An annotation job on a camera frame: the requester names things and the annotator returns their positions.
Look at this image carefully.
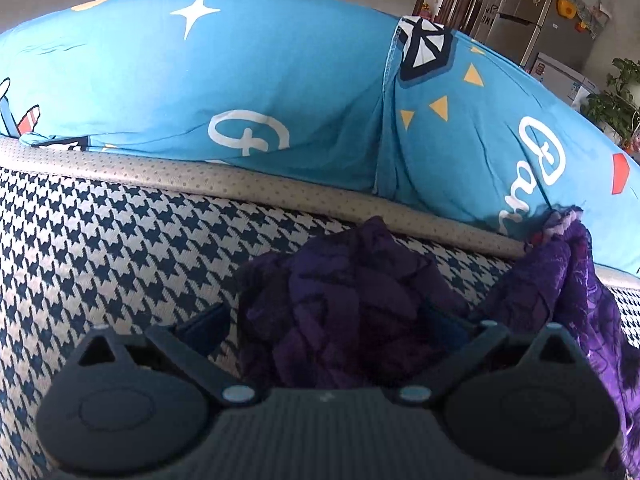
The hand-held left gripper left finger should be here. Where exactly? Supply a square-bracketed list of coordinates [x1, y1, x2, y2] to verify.
[75, 304, 262, 409]

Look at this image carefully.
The green potted plant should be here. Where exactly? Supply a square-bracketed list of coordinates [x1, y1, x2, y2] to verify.
[582, 57, 640, 156]

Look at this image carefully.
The purple floral garment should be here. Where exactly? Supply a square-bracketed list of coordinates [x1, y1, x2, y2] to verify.
[235, 205, 640, 480]

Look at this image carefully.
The white chest freezer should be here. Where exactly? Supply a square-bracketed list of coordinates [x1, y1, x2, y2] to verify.
[529, 51, 600, 107]

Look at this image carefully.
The silver refrigerator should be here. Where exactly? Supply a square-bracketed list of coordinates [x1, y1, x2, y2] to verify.
[475, 0, 601, 73]

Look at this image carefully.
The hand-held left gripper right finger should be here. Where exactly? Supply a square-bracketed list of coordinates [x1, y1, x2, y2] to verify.
[396, 305, 584, 407]

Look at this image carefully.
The houndstooth sofa seat cover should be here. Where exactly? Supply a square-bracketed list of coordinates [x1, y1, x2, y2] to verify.
[0, 137, 640, 480]

